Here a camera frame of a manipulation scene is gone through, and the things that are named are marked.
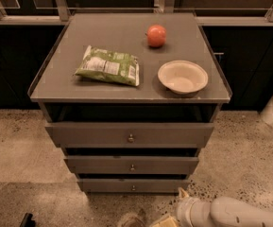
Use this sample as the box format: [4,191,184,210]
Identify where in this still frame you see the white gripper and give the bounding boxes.
[176,187,213,227]

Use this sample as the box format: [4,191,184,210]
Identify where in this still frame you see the grey bottom drawer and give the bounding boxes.
[78,179,190,194]

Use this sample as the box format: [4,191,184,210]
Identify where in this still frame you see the grey drawer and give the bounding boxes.
[78,179,190,194]
[64,156,198,175]
[45,122,213,148]

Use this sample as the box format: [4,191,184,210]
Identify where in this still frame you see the grey drawer cabinet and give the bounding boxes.
[29,13,231,182]

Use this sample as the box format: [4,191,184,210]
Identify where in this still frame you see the grey middle drawer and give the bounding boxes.
[64,156,198,175]

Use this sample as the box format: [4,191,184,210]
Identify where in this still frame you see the grey top drawer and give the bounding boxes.
[45,122,213,148]

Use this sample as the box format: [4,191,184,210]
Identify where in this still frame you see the white paper bowl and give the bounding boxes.
[158,61,209,95]

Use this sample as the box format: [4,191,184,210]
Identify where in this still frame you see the green snack bag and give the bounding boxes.
[76,45,140,87]

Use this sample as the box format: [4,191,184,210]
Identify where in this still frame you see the black object on floor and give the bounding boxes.
[20,213,36,227]

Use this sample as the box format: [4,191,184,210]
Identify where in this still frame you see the red apple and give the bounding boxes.
[146,25,166,47]

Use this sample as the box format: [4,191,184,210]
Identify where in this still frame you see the metal railing frame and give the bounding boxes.
[0,0,273,26]

